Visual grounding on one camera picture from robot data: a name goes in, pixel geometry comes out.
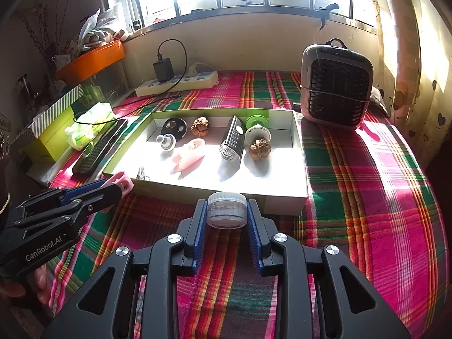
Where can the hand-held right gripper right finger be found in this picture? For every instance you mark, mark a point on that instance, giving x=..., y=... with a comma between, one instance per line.
x=254, y=229

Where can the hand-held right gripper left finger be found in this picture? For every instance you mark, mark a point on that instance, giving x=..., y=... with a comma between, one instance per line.
x=199, y=226

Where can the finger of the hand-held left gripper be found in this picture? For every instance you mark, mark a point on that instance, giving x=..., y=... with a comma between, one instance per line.
x=91, y=190
x=102, y=199

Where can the pink loop clip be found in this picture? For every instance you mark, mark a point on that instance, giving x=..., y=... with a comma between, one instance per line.
x=123, y=183

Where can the shallow cardboard box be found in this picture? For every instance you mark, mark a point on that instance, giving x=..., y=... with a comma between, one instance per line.
x=212, y=180

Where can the pink stick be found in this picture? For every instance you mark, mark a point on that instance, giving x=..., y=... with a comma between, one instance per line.
x=190, y=153

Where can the brown walnut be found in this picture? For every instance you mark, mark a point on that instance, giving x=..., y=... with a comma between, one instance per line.
x=259, y=150
x=200, y=126

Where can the white round knob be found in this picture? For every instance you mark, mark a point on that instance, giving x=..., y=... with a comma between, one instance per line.
x=166, y=142

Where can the small black grater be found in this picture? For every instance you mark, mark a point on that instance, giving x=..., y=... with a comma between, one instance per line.
x=231, y=141

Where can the black round holder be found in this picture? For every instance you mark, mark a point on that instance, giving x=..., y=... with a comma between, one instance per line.
x=174, y=127

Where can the green white round jar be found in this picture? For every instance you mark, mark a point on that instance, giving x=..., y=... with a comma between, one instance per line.
x=257, y=127

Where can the person's left hand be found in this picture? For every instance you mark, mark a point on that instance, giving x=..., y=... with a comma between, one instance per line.
x=10, y=287

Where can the black keyboard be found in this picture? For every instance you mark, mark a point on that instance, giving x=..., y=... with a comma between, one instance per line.
x=99, y=146

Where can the white paper sheet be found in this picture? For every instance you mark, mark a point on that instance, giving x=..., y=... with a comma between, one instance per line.
x=44, y=173

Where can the yellow-green box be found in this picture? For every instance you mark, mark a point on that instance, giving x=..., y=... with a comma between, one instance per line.
x=49, y=141

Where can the green tissue packet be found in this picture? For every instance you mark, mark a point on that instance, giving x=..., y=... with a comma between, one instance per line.
x=90, y=125

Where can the orange tray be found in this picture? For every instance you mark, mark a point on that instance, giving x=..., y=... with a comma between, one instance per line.
x=91, y=61

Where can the white power strip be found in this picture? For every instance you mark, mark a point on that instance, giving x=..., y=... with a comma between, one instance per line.
x=176, y=84

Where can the black charger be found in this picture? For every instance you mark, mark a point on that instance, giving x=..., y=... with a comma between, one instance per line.
x=163, y=70

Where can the white plug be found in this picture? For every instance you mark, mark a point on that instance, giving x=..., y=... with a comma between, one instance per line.
x=195, y=69

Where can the plastic bags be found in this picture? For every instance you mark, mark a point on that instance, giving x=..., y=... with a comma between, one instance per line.
x=99, y=24

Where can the small desk heater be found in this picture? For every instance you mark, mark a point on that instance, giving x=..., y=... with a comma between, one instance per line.
x=335, y=84

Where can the dried branches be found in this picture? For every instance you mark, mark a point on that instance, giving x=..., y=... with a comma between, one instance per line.
x=42, y=24

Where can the black window latch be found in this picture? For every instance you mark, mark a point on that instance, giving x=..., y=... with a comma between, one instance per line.
x=326, y=12

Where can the heart print curtain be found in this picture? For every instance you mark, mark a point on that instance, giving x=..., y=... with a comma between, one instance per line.
x=413, y=49

